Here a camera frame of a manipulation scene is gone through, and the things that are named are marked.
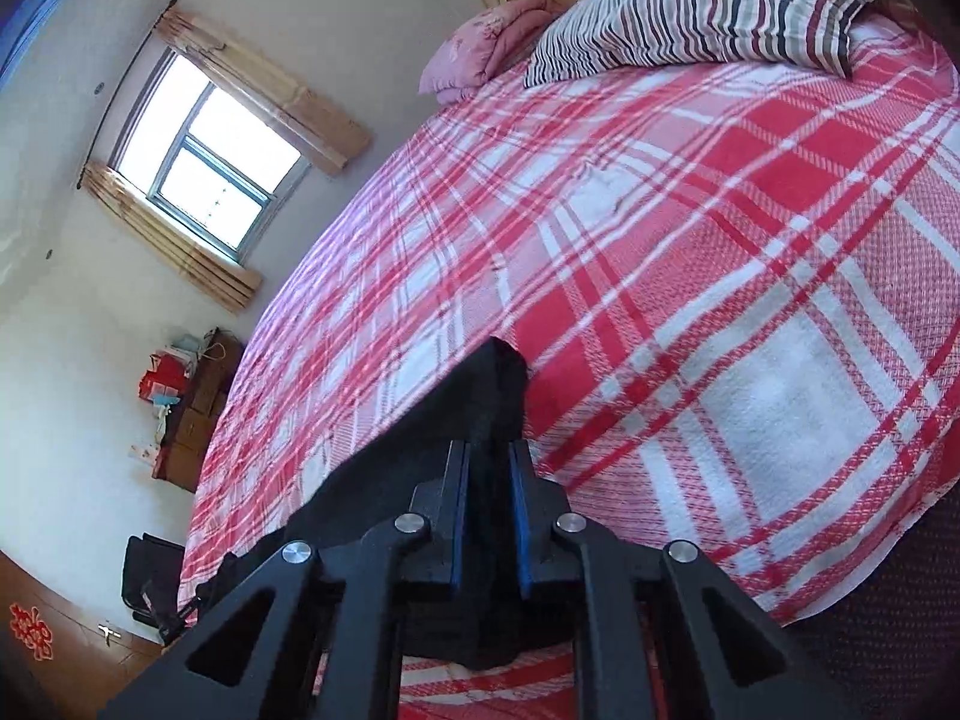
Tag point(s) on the right back curtain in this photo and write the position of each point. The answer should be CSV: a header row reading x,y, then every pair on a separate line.
x,y
322,132

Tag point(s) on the left back curtain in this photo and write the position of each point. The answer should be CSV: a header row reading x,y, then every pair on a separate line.
x,y
218,277

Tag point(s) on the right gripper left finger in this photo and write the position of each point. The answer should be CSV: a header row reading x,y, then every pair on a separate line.
x,y
310,633

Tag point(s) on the red plaid bed cover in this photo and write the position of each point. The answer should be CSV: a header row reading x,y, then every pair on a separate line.
x,y
735,287

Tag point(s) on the curtain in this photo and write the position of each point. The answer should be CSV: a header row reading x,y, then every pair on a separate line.
x,y
218,277
322,132

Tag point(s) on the maroon round chair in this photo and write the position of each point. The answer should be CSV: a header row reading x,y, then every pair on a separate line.
x,y
892,644

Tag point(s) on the wooden desk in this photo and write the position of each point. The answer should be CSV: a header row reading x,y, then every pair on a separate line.
x,y
190,425

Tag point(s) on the back window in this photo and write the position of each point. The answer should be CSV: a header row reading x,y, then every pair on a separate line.
x,y
202,158

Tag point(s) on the black pants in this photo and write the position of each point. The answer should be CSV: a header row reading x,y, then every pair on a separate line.
x,y
485,621

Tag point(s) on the brown wooden door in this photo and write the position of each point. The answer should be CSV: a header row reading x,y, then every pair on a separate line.
x,y
79,659

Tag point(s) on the curtain rod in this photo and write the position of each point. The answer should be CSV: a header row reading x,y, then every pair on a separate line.
x,y
134,74

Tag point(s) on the striped pillow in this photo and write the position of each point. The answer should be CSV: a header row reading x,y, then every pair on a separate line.
x,y
594,36

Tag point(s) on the red gift bag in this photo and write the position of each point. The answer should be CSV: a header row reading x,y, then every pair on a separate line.
x,y
165,380

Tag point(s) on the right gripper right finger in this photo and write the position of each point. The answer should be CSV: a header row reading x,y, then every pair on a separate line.
x,y
657,632

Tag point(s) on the black folding chair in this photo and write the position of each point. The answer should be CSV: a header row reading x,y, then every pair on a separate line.
x,y
150,585

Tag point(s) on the folded pink blanket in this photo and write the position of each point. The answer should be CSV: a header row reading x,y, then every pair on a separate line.
x,y
484,47

